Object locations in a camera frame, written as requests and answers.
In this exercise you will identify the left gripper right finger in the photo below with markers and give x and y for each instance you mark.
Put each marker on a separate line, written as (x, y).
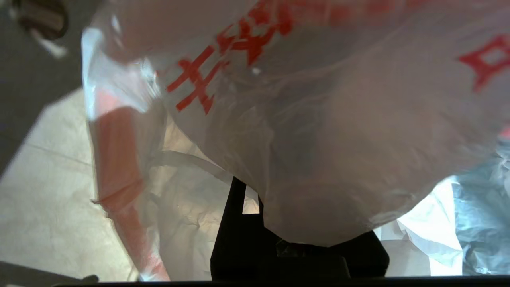
(358, 259)

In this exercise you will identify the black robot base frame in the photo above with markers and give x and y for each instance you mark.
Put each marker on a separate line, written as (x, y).
(48, 279)

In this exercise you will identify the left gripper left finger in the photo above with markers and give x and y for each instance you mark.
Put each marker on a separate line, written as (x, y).
(239, 243)

